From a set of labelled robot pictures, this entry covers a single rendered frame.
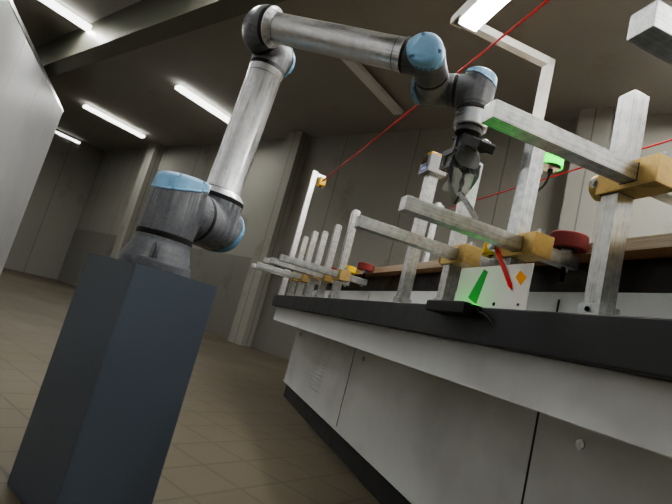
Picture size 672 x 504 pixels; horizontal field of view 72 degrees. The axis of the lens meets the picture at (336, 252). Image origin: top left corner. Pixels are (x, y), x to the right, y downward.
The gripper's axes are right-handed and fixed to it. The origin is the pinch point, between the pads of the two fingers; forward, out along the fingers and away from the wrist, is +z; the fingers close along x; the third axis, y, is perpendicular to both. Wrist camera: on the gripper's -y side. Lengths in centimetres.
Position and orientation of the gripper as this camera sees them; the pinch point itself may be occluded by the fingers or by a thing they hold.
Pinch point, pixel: (456, 198)
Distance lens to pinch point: 124.8
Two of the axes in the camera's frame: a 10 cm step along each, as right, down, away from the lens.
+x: -9.2, -2.9, -2.7
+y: -3.0, 0.7, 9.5
